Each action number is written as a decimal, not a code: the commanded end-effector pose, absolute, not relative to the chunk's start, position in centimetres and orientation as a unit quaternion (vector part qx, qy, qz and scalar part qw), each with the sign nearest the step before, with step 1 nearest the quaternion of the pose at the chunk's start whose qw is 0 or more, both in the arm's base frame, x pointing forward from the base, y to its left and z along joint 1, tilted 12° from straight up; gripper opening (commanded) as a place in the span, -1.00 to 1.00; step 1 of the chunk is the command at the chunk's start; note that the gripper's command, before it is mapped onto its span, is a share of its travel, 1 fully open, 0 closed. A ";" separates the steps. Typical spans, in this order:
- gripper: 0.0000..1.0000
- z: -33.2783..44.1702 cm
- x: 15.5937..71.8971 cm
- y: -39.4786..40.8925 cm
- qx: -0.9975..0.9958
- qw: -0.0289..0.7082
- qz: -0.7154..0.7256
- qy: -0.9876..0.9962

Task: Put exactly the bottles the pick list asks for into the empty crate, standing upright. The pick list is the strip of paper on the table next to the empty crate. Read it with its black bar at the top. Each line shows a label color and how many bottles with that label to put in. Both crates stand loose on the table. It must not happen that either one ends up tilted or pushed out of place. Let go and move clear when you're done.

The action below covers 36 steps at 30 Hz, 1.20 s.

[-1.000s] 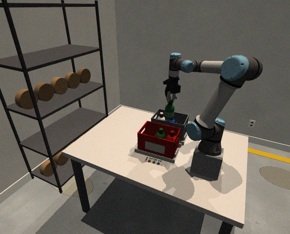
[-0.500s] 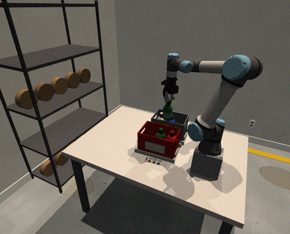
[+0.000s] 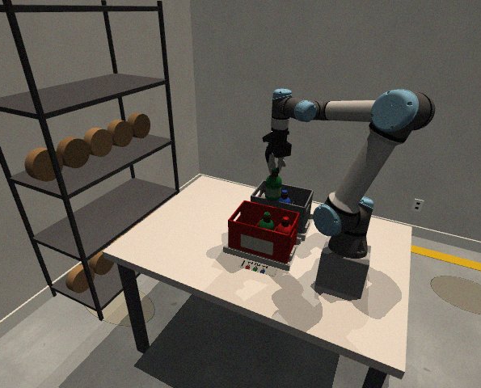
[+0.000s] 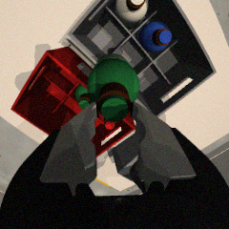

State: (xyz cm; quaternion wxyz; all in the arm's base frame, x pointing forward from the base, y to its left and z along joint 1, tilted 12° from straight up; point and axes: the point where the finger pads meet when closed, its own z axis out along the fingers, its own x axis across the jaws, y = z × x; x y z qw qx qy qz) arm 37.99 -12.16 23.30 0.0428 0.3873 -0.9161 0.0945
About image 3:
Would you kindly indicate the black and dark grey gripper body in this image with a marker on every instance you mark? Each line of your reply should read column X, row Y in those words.
column 281, row 148

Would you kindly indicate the blue bottle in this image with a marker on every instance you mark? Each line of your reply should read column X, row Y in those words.
column 284, row 197

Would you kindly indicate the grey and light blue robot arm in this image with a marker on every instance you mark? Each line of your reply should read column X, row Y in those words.
column 346, row 213

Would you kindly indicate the beige paper pick list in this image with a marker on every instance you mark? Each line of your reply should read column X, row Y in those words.
column 271, row 271

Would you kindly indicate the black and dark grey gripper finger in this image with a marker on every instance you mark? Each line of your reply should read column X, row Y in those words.
column 270, row 159
column 281, row 163

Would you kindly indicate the green bottle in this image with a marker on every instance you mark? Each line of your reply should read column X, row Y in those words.
column 273, row 186
column 266, row 222

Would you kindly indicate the red bottle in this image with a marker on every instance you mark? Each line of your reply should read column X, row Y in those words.
column 284, row 227

